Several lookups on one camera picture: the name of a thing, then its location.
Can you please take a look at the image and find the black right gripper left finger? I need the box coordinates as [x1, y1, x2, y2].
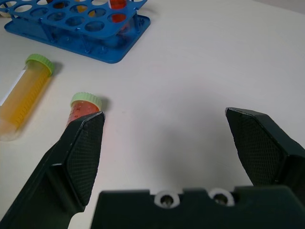
[0, 111, 106, 229]

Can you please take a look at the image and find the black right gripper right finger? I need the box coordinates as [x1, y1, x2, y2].
[225, 107, 305, 188]

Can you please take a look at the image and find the red liquid tube green cap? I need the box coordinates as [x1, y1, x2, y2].
[66, 92, 103, 126]

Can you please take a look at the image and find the yellow liquid tube green cap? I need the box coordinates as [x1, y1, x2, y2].
[0, 53, 55, 142]

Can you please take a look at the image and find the blue tube rack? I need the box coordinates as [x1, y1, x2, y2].
[0, 0, 152, 64]

